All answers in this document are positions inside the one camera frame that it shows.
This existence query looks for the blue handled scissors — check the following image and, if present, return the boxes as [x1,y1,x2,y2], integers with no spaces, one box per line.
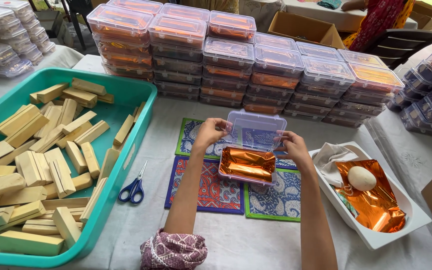
[118,160,148,205]

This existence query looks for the red and blue printed mat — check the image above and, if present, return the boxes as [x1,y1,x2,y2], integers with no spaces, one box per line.
[164,155,245,215]

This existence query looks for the white egg-shaped object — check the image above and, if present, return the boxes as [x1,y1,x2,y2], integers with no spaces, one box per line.
[347,166,377,192]

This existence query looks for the large brown cardboard box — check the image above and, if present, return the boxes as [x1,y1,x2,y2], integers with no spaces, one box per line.
[409,0,432,32]

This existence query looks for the white tablecloth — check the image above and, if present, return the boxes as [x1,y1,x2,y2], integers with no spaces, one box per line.
[0,45,432,270]

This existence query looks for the person's left hand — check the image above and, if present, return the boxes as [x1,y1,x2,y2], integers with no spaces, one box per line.
[193,117,232,152]

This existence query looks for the person's right hand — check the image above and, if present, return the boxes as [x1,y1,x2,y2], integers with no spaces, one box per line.
[274,130,313,169]

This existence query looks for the blue paisley mat green border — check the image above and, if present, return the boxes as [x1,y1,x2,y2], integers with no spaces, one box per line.
[244,167,302,223]
[175,118,239,160]

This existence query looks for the stack of clear plastic boxes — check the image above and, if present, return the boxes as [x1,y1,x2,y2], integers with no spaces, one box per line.
[86,0,405,129]
[0,0,56,79]
[386,39,432,139]

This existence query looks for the black plastic chair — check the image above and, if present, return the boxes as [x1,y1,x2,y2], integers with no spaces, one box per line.
[362,29,432,70]

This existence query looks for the beige printed bag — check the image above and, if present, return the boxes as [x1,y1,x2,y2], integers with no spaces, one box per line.
[238,0,285,34]

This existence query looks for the clear hinged plastic box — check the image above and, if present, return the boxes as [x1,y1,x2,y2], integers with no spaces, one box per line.
[218,109,288,187]

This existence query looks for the folded orange foil wrap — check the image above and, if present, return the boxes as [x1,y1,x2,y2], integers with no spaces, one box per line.
[220,146,277,184]

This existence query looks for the table with white cloth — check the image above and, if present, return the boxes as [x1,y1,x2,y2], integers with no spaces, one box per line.
[281,0,418,32]

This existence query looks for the green patterned fabric piece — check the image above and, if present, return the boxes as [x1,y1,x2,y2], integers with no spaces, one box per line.
[338,193,359,219]

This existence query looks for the teal plastic tray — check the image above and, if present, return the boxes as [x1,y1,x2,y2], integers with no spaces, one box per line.
[0,67,158,269]

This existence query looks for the white rectangular tray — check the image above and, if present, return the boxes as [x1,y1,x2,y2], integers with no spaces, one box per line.
[309,141,432,251]

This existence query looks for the orange foil sheet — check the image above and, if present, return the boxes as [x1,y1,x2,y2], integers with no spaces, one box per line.
[334,159,407,234]

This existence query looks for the beige cloth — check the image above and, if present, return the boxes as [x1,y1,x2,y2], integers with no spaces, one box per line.
[312,143,359,188]

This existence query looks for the maroon patterned sleeve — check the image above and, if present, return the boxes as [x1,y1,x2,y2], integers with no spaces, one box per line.
[140,228,208,270]

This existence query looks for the pile of wooden blocks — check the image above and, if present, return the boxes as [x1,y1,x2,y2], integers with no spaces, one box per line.
[0,77,147,257]

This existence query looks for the open brown cardboard box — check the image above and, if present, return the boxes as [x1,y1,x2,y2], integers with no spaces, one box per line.
[268,10,346,50]

